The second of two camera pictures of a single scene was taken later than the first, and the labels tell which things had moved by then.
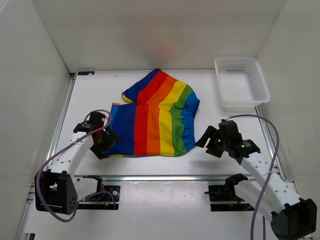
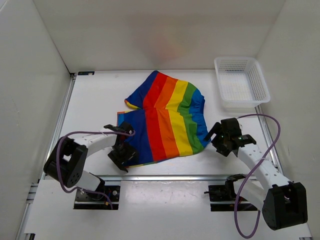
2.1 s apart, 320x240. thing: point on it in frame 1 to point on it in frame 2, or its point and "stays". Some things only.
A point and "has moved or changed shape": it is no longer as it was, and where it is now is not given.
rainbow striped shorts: (160, 122) has moved or changed shape
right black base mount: (223, 197) stays
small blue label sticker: (86, 73) stays
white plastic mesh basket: (242, 84) stays
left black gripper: (112, 139) to (131, 152)
